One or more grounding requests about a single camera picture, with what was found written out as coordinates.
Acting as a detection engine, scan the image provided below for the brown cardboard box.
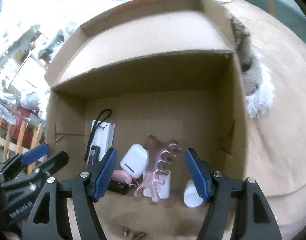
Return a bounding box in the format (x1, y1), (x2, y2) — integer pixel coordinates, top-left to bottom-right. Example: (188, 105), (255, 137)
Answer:
(44, 0), (248, 238)

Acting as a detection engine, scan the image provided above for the black device with strap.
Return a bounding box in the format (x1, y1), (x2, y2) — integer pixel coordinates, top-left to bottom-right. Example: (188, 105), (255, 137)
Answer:
(83, 108), (130, 196)

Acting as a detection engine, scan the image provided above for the white remote control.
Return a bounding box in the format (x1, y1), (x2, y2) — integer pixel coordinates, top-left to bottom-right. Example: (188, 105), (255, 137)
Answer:
(90, 122), (115, 161)

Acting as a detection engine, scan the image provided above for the white earbuds charging case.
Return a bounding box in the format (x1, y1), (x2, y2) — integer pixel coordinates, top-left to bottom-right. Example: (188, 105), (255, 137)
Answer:
(120, 144), (149, 179)

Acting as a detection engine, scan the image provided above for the white rectangular container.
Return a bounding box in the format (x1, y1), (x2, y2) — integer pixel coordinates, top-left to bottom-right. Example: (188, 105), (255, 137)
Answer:
(143, 170), (171, 199)

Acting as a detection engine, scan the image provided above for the white round jar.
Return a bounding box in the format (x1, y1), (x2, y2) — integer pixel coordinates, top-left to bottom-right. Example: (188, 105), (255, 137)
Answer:
(183, 180), (203, 208)

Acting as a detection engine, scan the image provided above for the wooden chair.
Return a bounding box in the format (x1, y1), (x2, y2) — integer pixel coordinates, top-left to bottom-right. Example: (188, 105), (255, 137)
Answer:
(0, 116), (43, 164)

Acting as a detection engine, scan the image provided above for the pink oval object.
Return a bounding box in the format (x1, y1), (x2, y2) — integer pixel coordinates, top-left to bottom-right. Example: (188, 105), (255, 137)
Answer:
(111, 170), (132, 185)

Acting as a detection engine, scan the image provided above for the teal cushion with orange stripe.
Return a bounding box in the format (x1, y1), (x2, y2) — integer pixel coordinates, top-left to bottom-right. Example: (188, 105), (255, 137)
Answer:
(245, 0), (306, 44)

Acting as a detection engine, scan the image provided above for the white fluffy patterned blanket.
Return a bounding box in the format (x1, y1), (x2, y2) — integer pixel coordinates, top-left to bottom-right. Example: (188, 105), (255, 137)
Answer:
(228, 14), (275, 119)

